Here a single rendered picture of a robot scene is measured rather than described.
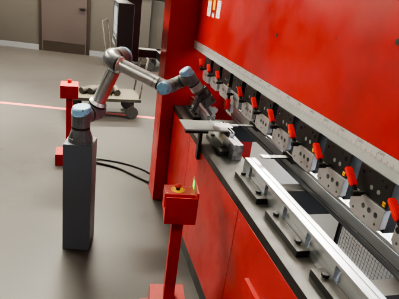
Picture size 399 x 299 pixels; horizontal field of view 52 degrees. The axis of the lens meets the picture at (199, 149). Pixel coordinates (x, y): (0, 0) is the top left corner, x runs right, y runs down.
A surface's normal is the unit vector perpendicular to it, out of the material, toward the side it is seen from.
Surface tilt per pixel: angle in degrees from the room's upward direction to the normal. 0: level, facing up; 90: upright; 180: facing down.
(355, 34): 90
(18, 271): 0
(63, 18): 90
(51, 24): 90
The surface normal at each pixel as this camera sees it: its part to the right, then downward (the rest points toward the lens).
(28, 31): 0.06, 0.37
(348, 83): -0.96, -0.02
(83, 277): 0.12, -0.92
